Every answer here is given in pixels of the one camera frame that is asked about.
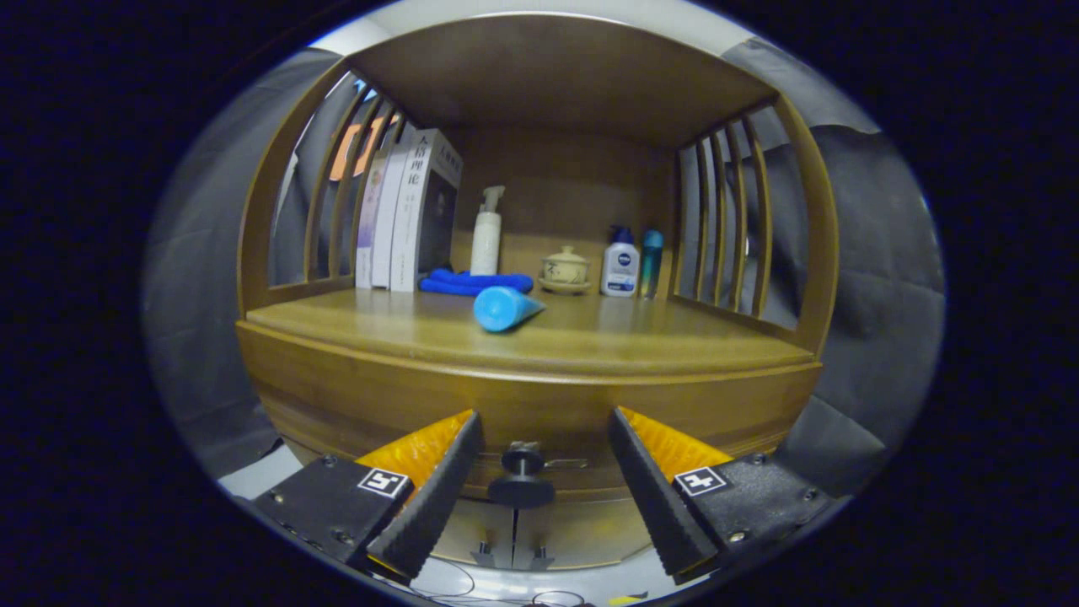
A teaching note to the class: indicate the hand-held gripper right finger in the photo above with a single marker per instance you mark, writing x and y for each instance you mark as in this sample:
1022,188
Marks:
657,506

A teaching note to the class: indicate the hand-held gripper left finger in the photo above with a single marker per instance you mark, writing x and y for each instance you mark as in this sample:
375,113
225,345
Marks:
434,506

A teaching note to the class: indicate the wooden drawer with black knob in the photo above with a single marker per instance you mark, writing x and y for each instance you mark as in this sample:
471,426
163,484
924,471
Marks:
548,413

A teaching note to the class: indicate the blue cosmetic tube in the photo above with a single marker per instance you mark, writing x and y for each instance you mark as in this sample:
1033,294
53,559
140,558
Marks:
501,309

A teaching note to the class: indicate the wooden cabinet door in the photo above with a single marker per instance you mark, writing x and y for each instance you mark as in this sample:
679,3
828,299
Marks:
582,531
485,531

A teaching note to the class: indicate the wooden countertop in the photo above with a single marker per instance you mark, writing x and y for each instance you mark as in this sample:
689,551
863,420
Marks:
405,324

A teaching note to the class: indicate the wooden cabinet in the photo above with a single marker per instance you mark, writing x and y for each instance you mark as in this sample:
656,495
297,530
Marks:
556,76

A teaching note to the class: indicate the blue cloth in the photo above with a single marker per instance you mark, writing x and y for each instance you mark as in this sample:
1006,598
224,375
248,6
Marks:
464,282

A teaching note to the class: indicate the teal slim bottle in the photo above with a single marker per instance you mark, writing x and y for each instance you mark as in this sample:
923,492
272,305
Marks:
651,265

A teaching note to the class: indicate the white lotion bottle blue cap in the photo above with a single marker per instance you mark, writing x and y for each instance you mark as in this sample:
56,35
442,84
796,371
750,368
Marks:
620,265

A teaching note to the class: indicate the beige lidded tea cup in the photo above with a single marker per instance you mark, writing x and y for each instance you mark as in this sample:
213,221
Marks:
565,271

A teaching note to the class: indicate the white pump bottle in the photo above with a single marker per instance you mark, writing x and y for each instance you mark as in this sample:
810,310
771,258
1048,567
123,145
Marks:
485,244

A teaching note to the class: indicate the purple-spined book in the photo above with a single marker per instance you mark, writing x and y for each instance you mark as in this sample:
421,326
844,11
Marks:
368,228

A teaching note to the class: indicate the white-spined book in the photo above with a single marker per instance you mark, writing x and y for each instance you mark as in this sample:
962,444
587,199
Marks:
388,223

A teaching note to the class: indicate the grey book with portrait cover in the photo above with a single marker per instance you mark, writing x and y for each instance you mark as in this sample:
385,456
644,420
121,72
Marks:
421,211

